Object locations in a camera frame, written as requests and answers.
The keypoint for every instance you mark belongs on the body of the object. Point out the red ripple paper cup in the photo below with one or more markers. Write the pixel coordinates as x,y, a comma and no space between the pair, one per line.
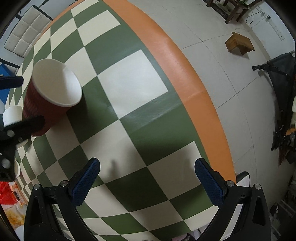
52,90

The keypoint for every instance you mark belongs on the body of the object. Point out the dark wooden table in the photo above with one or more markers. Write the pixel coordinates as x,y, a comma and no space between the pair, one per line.
230,9

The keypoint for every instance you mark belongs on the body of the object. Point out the green checkered tablecloth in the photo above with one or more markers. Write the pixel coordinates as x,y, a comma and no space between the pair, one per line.
144,114

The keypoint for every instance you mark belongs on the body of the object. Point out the small wooden stool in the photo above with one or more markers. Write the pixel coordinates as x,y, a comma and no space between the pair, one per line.
239,41

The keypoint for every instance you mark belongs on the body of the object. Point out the blue chair seat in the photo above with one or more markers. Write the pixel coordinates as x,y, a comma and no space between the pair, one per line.
5,73

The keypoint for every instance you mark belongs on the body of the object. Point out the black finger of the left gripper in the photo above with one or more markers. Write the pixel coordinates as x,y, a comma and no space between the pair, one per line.
22,130

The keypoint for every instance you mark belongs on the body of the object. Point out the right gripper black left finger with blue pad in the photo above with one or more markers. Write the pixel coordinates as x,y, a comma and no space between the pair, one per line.
41,222

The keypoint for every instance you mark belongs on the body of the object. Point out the white paper cup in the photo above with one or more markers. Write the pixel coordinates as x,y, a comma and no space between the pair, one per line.
12,115

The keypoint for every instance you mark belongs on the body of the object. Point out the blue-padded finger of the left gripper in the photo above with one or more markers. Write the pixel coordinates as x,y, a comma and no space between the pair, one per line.
12,82

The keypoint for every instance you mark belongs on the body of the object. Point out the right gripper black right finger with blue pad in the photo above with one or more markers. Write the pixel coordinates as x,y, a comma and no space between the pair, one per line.
253,220

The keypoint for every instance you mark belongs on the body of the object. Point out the black stroller frame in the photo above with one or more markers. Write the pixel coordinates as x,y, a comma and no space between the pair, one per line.
280,70

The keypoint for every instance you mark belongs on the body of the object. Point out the white cushioned chair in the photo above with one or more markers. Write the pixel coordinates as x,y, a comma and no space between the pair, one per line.
26,32

